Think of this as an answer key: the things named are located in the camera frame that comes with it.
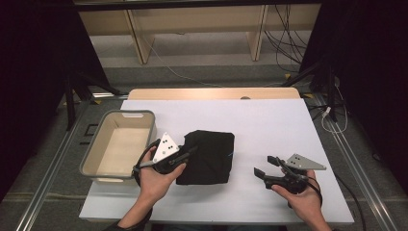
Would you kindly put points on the black tripod stand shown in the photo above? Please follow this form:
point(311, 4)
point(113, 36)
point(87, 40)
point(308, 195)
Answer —
point(328, 93)
point(69, 102)

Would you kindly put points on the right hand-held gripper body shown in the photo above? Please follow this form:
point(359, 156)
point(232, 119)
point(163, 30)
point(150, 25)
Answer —
point(303, 163)

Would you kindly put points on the short aluminium cross rail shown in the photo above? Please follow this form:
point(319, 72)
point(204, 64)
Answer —
point(109, 95)

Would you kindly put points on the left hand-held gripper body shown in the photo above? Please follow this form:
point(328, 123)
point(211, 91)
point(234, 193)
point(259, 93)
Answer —
point(165, 149)

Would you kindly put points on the aluminium floor rail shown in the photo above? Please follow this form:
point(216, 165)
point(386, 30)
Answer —
point(359, 168)
point(45, 183)

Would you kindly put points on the grey gripper plug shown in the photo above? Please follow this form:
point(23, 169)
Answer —
point(147, 164)

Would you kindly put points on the person's right hand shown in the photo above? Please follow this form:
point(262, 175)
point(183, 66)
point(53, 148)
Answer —
point(304, 205)

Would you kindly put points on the black swim shorts blue print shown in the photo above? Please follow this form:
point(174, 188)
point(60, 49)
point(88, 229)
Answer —
point(208, 157)

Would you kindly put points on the wooden shelf unit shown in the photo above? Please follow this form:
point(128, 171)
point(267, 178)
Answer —
point(198, 19)

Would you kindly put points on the beige storage bin grey rim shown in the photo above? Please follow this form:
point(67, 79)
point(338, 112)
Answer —
point(115, 144)

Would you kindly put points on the yellow floor tape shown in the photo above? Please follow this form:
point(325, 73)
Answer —
point(308, 95)
point(287, 76)
point(97, 101)

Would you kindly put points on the person's left hand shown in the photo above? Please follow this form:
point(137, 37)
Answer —
point(154, 186)

